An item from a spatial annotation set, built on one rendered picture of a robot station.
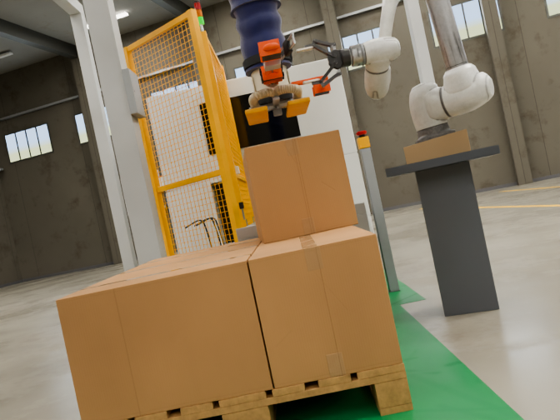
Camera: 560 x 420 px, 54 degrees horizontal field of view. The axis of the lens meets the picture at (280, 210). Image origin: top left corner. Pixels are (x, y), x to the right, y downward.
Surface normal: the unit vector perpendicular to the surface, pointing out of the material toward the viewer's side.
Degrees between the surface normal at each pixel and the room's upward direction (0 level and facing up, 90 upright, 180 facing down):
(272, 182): 90
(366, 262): 90
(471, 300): 90
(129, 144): 90
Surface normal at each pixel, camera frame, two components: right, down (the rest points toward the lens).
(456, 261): -0.27, 0.07
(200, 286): -0.02, 0.01
